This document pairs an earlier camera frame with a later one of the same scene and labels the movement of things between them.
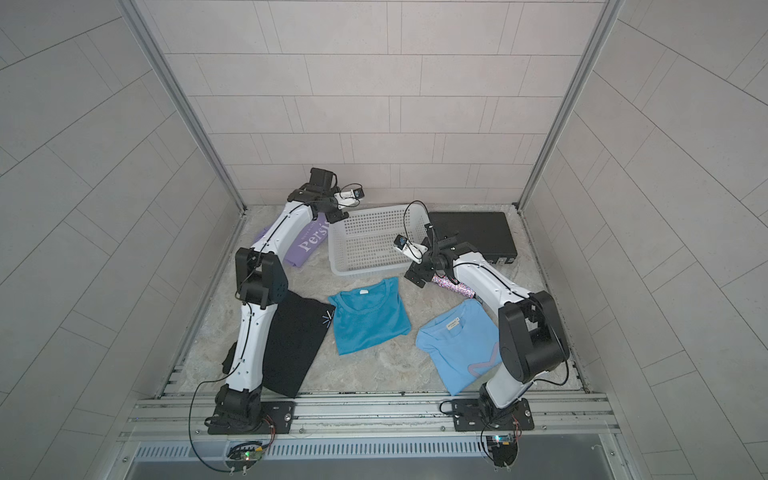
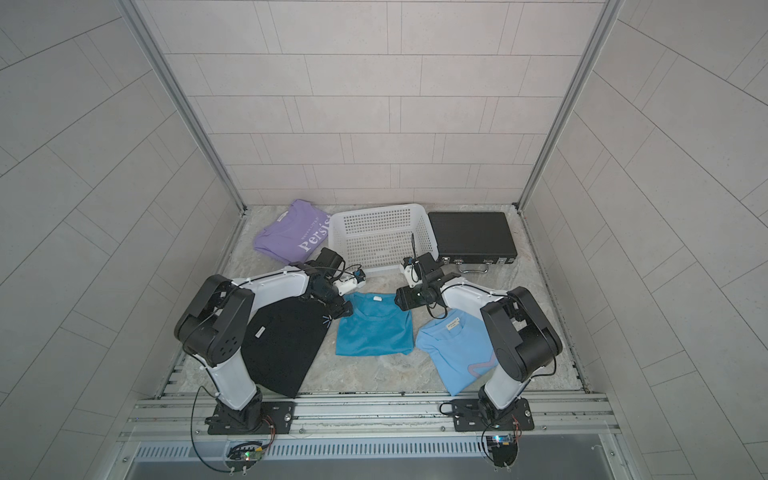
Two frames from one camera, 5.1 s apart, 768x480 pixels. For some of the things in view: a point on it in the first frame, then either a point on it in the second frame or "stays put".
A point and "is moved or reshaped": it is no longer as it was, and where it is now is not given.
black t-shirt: (299, 327) stays put
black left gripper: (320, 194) → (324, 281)
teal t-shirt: (369, 314) is moved or reshaped
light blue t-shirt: (465, 343) stays put
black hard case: (489, 232) stays put
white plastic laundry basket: (365, 243) stays put
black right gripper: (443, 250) → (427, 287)
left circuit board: (243, 455) stays put
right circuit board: (503, 448) stays put
